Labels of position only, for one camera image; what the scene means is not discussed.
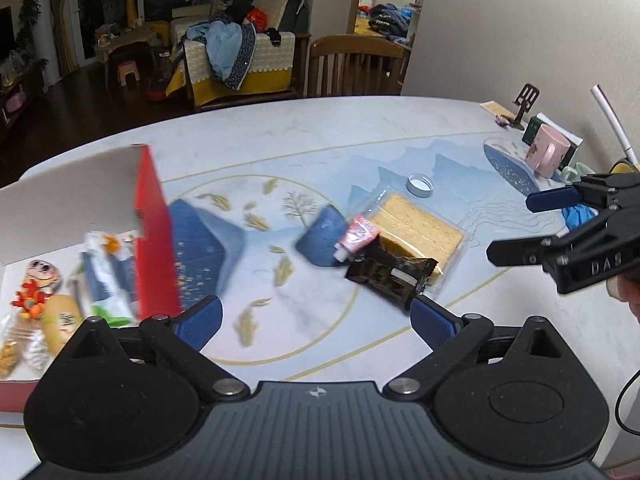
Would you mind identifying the sofa with yellow-white cover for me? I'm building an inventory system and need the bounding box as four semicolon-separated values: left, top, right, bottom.
165;0;312;113

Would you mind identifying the tall green houseplant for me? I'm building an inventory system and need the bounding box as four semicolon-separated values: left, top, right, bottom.
16;0;45;53

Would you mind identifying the pink plastic stool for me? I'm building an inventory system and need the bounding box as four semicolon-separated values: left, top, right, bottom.
116;59;142;87

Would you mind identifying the silver bottle cap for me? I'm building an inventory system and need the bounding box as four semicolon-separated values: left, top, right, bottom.
405;173;437;198

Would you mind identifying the red and white cardboard box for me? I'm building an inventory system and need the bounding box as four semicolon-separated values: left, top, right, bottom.
0;144;182;413

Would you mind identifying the yellow giraffe toy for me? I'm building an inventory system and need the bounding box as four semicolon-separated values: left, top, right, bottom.
117;0;139;28

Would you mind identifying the wooden chair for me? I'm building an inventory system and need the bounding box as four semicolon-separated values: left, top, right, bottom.
306;34;407;99

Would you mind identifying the tan paper pad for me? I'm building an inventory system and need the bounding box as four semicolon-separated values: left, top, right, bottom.
479;101;522;124

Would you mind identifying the dark snack packet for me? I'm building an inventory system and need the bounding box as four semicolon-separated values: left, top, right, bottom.
344;235;440;307

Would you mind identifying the pink mug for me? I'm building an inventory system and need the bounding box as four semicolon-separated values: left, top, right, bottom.
524;125;572;180

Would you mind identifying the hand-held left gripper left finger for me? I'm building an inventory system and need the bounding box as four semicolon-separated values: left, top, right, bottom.
47;295;251;405

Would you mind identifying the white standing air conditioner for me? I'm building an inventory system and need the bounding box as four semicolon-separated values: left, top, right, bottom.
27;0;64;87

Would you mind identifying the small pink tube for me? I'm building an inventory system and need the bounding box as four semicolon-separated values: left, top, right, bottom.
333;214;382;263

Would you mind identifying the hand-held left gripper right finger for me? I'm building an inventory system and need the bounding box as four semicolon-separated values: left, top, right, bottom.
384;294;590;404

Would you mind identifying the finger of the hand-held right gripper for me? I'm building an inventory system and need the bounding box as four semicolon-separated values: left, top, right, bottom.
486;234;576;268
525;172;640;214

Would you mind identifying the black phone stand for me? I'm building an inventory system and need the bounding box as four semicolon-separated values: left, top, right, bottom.
509;83;541;131

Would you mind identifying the printed table mat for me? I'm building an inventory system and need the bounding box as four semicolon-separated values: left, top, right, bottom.
135;129;608;386

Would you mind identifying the dark green box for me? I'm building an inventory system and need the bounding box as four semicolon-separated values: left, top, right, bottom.
521;113;584;172

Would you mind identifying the black television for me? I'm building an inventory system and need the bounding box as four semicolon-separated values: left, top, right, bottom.
0;5;14;57

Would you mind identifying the yellow bread packet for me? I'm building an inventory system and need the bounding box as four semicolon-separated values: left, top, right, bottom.
41;294;85;357

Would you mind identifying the wooden coffee table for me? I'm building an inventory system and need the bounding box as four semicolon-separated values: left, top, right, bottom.
93;22;161;92

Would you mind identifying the black cable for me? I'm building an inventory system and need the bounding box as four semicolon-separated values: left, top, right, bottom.
614;367;640;437

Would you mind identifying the pile of blue clothes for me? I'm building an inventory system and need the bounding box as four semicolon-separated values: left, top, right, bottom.
181;14;259;92

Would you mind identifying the white blue green packet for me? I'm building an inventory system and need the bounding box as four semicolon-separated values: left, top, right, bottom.
75;231;140;327

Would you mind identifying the red cartoon figure toy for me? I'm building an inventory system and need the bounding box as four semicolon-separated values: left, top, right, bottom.
11;281;52;322

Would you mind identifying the white mug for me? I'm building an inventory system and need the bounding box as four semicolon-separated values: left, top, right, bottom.
559;161;592;184

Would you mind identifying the clear packet of snacks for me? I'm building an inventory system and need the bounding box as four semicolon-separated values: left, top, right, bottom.
0;310;31;382

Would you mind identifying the yellow sponge in clear packet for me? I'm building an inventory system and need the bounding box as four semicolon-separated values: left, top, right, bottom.
349;187;467;292

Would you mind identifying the clothes heap in side room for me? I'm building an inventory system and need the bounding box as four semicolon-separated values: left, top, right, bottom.
369;3;417;37

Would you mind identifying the person's right hand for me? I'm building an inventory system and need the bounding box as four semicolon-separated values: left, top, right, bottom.
606;271;640;328

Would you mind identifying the white tube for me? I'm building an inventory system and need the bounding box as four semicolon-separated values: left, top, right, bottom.
589;84;640;167

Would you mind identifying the blue glove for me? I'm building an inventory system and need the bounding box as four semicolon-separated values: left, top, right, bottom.
561;204;599;232

